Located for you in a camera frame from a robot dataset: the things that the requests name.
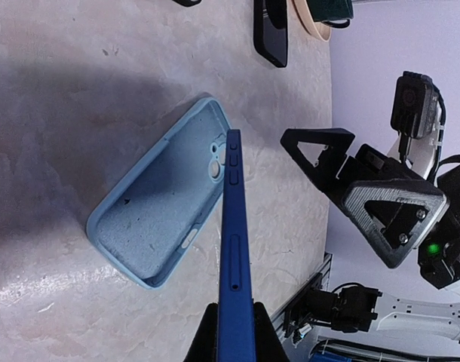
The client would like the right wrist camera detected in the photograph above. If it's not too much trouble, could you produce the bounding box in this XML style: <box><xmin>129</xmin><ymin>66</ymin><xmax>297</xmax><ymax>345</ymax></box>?
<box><xmin>382</xmin><ymin>70</ymin><xmax>448</xmax><ymax>178</ymax></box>

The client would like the blue edged smartphone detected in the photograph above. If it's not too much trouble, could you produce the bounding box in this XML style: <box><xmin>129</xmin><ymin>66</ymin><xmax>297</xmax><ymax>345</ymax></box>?
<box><xmin>216</xmin><ymin>130</ymin><xmax>256</xmax><ymax>361</ymax></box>

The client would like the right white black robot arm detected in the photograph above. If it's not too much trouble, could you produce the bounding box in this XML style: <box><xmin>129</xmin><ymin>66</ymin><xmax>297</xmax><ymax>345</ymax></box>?
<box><xmin>281</xmin><ymin>128</ymin><xmax>460</xmax><ymax>344</ymax></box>

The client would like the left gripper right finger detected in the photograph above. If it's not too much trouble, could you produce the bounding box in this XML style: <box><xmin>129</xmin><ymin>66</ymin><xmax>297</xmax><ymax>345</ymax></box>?
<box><xmin>253</xmin><ymin>302</ymin><xmax>287</xmax><ymax>362</ymax></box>

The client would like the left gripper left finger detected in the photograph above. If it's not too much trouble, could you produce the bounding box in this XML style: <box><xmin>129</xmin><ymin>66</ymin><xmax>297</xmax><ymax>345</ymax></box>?
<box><xmin>184</xmin><ymin>303</ymin><xmax>218</xmax><ymax>362</ymax></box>

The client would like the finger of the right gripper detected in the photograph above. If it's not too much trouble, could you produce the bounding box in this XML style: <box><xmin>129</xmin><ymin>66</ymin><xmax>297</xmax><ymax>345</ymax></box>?
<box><xmin>281</xmin><ymin>128</ymin><xmax>355</xmax><ymax>189</ymax></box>
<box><xmin>342</xmin><ymin>179</ymin><xmax>449</xmax><ymax>268</ymax></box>

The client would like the black mug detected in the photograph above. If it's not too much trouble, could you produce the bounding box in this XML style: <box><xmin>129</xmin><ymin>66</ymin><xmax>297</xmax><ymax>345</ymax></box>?
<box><xmin>307</xmin><ymin>0</ymin><xmax>354</xmax><ymax>29</ymax></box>

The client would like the light blue phone case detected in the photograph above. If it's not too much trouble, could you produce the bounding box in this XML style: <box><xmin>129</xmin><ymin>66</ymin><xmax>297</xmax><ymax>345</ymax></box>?
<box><xmin>86</xmin><ymin>97</ymin><xmax>230</xmax><ymax>290</ymax></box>

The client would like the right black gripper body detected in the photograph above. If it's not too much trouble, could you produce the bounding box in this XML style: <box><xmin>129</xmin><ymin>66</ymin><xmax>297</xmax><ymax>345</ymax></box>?
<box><xmin>316</xmin><ymin>143</ymin><xmax>437</xmax><ymax>211</ymax></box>

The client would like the front aluminium rail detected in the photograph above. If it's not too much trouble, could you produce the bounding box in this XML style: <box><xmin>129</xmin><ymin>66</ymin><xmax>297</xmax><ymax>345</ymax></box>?
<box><xmin>271</xmin><ymin>252</ymin><xmax>333</xmax><ymax>347</ymax></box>

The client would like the beige plate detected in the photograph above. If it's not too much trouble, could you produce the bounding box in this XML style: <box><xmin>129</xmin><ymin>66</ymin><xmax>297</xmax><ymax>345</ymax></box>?
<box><xmin>293</xmin><ymin>0</ymin><xmax>332</xmax><ymax>42</ymax></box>

